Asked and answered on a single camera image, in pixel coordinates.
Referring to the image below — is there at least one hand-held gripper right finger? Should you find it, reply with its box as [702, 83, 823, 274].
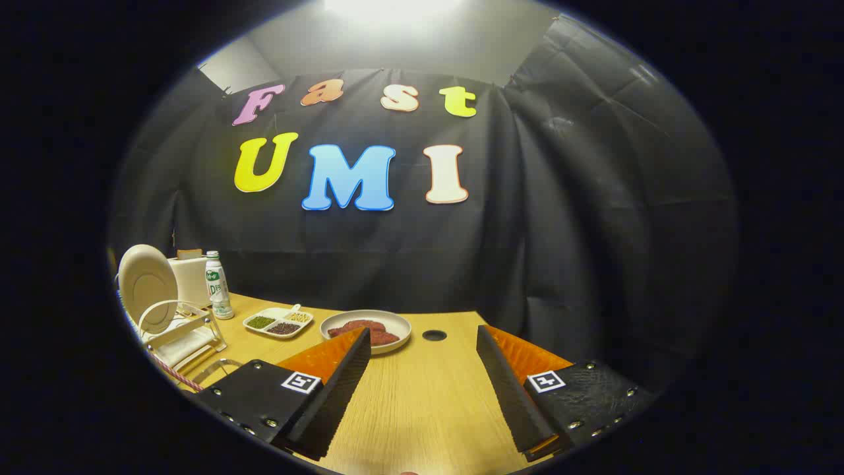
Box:
[476, 325, 660, 462]

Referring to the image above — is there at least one grey plate with meat patties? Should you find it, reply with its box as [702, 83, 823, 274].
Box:
[320, 309, 412, 356]

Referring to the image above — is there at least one white divided dish with beans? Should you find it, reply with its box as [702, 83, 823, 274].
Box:
[243, 305, 314, 340]

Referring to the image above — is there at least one cream round plate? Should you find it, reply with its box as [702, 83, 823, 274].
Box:
[117, 244, 179, 335]

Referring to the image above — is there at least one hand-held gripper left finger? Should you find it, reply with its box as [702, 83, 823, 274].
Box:
[195, 327, 372, 461]

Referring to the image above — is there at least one white toaster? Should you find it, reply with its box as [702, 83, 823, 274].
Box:
[168, 254, 215, 309]

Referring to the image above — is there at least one black backdrop cloth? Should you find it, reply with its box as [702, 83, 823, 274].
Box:
[109, 13, 739, 396]

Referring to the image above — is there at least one white wire dish rack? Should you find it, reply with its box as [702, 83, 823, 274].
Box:
[119, 290, 228, 373]

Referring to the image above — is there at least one white bottle green label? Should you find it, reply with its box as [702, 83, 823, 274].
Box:
[204, 251, 235, 321]

